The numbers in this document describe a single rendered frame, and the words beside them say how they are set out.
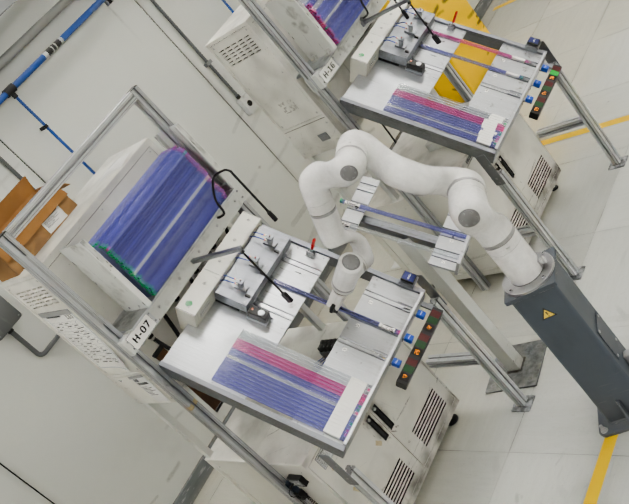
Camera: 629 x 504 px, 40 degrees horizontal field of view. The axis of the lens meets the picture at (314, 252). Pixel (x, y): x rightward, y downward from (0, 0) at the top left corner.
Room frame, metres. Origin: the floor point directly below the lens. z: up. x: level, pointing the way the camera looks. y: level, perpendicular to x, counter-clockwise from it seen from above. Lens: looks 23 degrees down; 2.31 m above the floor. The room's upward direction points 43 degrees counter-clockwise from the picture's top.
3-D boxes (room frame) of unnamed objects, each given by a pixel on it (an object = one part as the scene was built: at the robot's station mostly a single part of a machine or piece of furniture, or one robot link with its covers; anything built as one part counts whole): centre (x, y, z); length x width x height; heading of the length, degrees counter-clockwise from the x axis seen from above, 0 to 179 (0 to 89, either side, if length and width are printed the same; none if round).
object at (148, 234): (3.01, 0.33, 1.52); 0.51 x 0.13 x 0.27; 125
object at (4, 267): (3.19, 0.59, 1.82); 0.68 x 0.30 x 0.20; 125
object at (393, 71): (3.76, -0.86, 0.65); 1.01 x 0.73 x 1.29; 35
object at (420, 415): (3.07, 0.45, 0.31); 0.70 x 0.65 x 0.62; 125
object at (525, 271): (2.39, -0.47, 0.79); 0.19 x 0.19 x 0.18
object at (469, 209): (2.36, -0.45, 1.00); 0.19 x 0.12 x 0.24; 152
